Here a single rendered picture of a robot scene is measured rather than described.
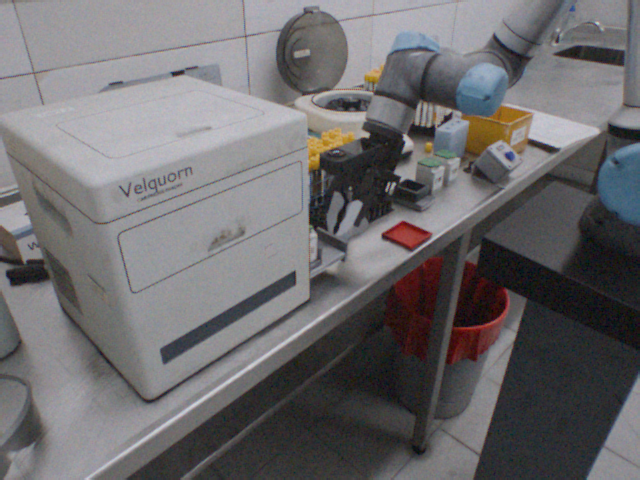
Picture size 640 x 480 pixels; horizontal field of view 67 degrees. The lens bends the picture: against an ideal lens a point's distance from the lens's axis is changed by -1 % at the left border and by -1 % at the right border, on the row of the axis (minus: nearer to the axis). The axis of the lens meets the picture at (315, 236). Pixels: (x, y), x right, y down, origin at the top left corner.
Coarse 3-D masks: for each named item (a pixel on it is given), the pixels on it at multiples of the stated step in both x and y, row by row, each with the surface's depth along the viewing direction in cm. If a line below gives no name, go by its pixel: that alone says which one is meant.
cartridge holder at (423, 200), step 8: (400, 184) 103; (408, 184) 105; (416, 184) 104; (424, 184) 103; (392, 192) 104; (400, 192) 102; (408, 192) 100; (416, 192) 100; (424, 192) 102; (400, 200) 102; (408, 200) 101; (416, 200) 100; (424, 200) 101; (432, 200) 102; (416, 208) 100; (424, 208) 100
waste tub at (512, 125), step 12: (504, 108) 128; (516, 108) 126; (468, 120) 123; (480, 120) 121; (492, 120) 118; (504, 120) 130; (516, 120) 118; (528, 120) 122; (468, 132) 124; (480, 132) 122; (492, 132) 120; (504, 132) 117; (516, 132) 120; (528, 132) 125; (468, 144) 126; (480, 144) 123; (492, 144) 121; (516, 144) 123
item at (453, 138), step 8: (456, 120) 118; (464, 120) 118; (440, 128) 113; (448, 128) 113; (456, 128) 113; (464, 128) 116; (440, 136) 113; (448, 136) 112; (456, 136) 114; (464, 136) 118; (440, 144) 114; (448, 144) 112; (456, 144) 115; (464, 144) 120; (456, 152) 117; (464, 152) 121; (464, 160) 120
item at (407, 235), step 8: (400, 224) 95; (408, 224) 95; (384, 232) 92; (392, 232) 93; (400, 232) 93; (408, 232) 93; (416, 232) 93; (424, 232) 93; (432, 232) 92; (392, 240) 90; (400, 240) 90; (408, 240) 91; (416, 240) 91; (424, 240) 90; (408, 248) 88
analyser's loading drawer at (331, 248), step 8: (320, 232) 83; (328, 232) 82; (320, 240) 83; (328, 240) 82; (336, 240) 81; (344, 240) 80; (320, 248) 76; (328, 248) 81; (336, 248) 81; (344, 248) 80; (320, 256) 76; (328, 256) 79; (336, 256) 79; (344, 256) 81; (312, 264) 76; (320, 264) 77; (328, 264) 78; (312, 272) 76
